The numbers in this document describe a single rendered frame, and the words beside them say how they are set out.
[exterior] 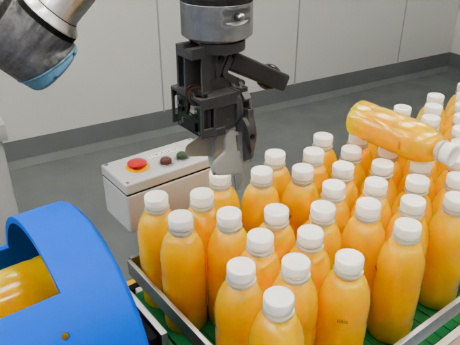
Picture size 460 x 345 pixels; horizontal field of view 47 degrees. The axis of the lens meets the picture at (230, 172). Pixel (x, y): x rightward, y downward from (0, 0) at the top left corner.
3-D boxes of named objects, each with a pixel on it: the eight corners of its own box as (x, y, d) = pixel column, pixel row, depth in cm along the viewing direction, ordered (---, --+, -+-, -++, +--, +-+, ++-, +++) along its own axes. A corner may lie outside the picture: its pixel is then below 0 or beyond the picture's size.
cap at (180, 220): (198, 224, 82) (197, 214, 81) (187, 237, 78) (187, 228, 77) (175, 219, 83) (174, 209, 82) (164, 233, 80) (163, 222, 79)
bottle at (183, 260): (213, 309, 91) (211, 219, 82) (196, 337, 85) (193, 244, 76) (176, 299, 93) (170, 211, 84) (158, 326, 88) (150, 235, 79)
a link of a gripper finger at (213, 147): (177, 172, 78) (182, 120, 72) (210, 161, 81) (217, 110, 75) (189, 183, 76) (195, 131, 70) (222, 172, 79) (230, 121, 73)
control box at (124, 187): (106, 210, 102) (100, 163, 97) (192, 179, 112) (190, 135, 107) (131, 234, 95) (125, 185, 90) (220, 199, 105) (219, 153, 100)
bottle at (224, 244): (202, 307, 91) (198, 218, 83) (237, 294, 94) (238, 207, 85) (220, 334, 86) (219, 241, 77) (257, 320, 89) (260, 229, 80)
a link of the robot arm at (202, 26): (224, -10, 69) (272, 1, 62) (224, 27, 71) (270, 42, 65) (165, -3, 64) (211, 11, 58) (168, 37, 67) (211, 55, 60)
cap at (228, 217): (212, 222, 82) (212, 212, 81) (234, 215, 84) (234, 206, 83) (223, 235, 79) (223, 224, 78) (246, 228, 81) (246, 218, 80)
